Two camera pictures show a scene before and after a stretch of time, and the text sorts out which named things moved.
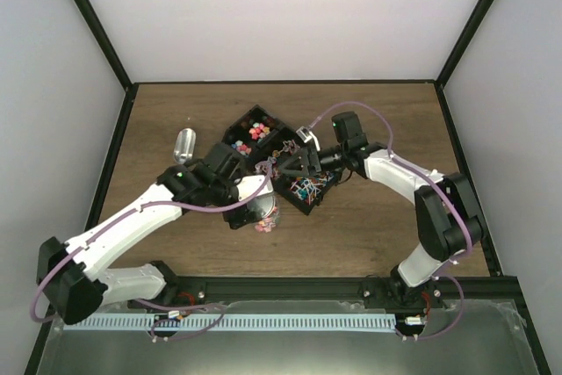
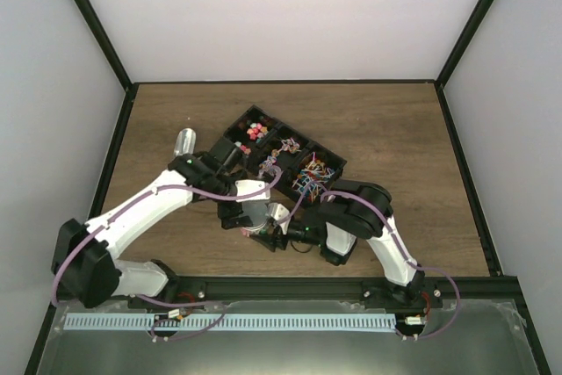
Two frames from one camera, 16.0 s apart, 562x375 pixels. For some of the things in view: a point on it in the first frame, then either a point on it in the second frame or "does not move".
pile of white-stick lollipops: [307, 189] does not move
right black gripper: [310, 167] to [271, 241]
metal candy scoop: [184, 145] does not move
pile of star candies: [258, 132] does not move
